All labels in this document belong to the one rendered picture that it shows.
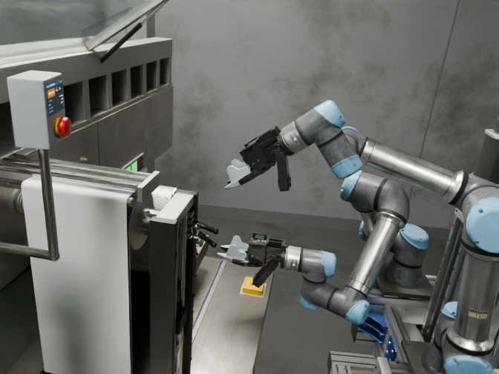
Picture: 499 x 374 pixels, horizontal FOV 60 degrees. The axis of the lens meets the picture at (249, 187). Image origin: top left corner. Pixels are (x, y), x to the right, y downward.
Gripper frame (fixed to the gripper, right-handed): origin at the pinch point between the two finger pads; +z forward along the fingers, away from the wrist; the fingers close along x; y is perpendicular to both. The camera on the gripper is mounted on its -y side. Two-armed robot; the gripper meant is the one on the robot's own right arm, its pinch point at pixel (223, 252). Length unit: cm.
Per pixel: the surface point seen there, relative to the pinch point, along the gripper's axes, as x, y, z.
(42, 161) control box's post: 62, 49, 17
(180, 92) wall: -230, 2, 89
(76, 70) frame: 0, 52, 46
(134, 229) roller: 35.7, 24.5, 14.0
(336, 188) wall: -247, -70, -50
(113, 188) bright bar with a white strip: 37, 35, 18
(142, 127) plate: -46, 24, 46
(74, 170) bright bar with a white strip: 35, 36, 28
